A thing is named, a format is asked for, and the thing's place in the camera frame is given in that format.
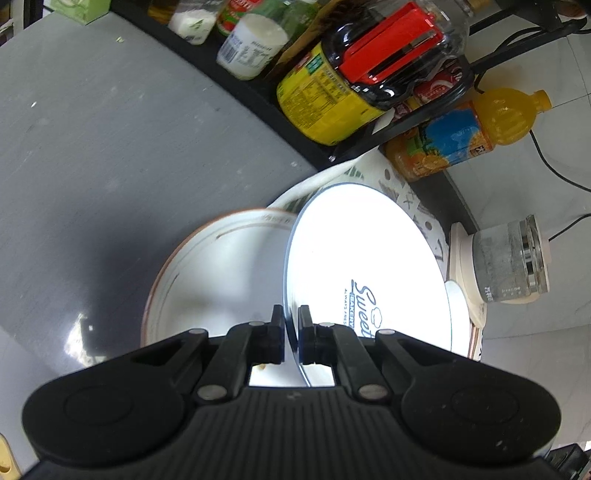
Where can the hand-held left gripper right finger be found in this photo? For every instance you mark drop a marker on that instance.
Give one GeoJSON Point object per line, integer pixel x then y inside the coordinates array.
{"type": "Point", "coordinates": [305, 337]}

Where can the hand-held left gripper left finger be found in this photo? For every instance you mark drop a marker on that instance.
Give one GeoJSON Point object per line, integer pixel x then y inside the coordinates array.
{"type": "Point", "coordinates": [276, 337]}

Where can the brown-rimmed white plate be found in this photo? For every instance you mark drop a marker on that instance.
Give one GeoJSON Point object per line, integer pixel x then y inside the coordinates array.
{"type": "Point", "coordinates": [207, 286]}

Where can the large blue-rimmed white plate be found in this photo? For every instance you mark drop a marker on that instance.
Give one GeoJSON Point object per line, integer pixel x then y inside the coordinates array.
{"type": "Point", "coordinates": [369, 244]}

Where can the patterned white plate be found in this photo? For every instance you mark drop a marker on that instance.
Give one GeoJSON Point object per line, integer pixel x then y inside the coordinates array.
{"type": "Point", "coordinates": [401, 191]}

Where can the cream kettle base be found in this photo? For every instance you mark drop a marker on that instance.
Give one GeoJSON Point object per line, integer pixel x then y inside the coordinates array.
{"type": "Point", "coordinates": [459, 249]}

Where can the glass jar with metal lid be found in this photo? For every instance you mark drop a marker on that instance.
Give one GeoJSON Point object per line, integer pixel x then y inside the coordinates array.
{"type": "Point", "coordinates": [508, 258]}

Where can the black metal shelf rack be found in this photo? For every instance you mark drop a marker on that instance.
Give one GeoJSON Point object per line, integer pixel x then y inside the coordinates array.
{"type": "Point", "coordinates": [258, 99]}

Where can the orange juice bottle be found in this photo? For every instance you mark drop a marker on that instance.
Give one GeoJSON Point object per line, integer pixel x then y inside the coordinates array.
{"type": "Point", "coordinates": [461, 134]}

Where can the red drink can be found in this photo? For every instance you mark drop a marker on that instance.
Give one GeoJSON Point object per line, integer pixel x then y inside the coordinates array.
{"type": "Point", "coordinates": [438, 85]}

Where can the white plastic jar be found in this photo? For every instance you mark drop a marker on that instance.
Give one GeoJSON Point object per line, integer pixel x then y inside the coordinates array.
{"type": "Point", "coordinates": [251, 48]}

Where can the glass jar with white powder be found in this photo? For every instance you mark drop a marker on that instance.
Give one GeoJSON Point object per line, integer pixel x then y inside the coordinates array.
{"type": "Point", "coordinates": [191, 21]}

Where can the green cardboard box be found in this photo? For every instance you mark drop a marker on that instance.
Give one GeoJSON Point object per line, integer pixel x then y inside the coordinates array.
{"type": "Point", "coordinates": [78, 8]}

